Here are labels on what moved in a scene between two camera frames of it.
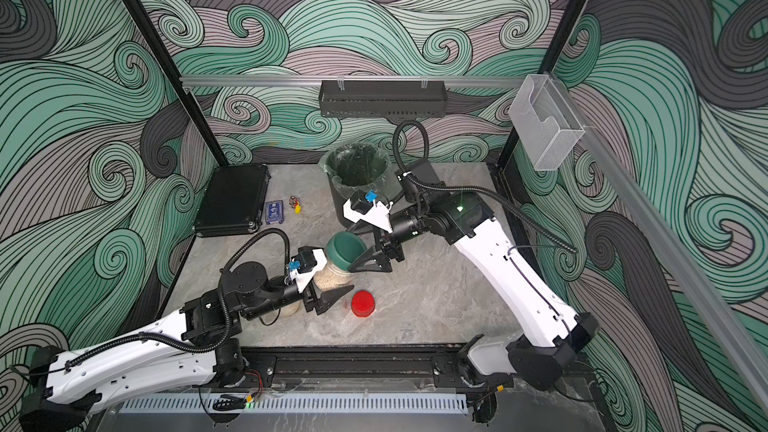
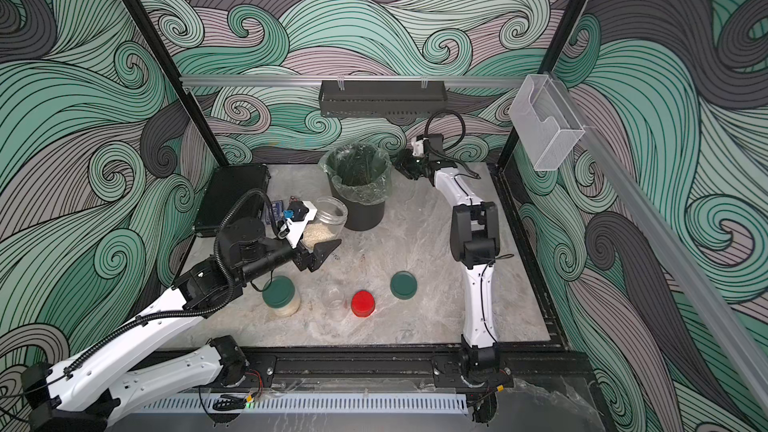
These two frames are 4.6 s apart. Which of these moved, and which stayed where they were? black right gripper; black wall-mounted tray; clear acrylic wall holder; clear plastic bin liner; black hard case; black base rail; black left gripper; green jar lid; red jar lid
Moved: green jar lid; black right gripper; black left gripper
Stayed: black hard case; black wall-mounted tray; clear acrylic wall holder; red jar lid; clear plastic bin liner; black base rail
